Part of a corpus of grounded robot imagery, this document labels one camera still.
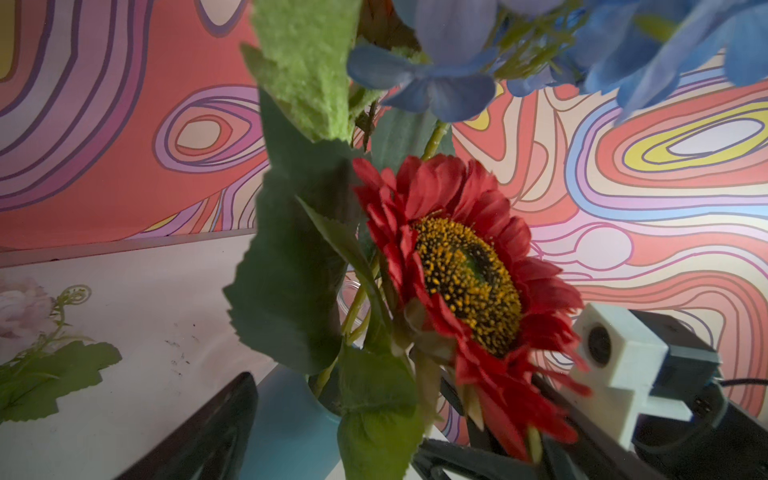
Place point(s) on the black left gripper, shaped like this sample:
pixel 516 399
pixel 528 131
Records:
pixel 721 441

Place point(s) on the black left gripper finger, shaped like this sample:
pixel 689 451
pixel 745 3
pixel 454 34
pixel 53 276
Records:
pixel 211 444

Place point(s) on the purple and pink mixed bouquet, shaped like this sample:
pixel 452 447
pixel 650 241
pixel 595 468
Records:
pixel 43 357

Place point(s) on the red gerbera flower stem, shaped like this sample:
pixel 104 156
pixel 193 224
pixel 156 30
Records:
pixel 467 296

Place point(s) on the bright blue hydrangea stem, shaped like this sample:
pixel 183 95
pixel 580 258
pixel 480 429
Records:
pixel 416 66

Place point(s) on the white poppy flower stem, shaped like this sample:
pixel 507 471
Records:
pixel 300 61

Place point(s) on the teal ceramic vase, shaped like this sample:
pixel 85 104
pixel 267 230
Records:
pixel 293 436

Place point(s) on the clear glass cup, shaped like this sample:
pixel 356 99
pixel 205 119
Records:
pixel 357 316

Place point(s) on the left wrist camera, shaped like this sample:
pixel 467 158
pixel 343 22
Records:
pixel 636 363

